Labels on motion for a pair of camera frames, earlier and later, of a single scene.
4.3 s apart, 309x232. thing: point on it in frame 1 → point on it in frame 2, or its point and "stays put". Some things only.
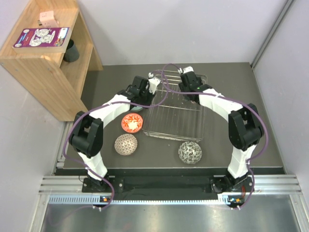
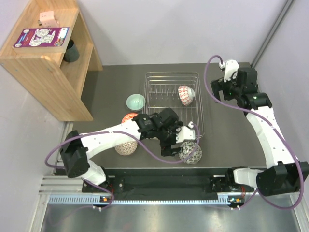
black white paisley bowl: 189,152 stays put
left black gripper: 151,96 → 166,148
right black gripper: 185,97 → 216,85
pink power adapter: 47,20 stays put
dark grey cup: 71,54 stays put
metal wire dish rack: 169,115 stays put
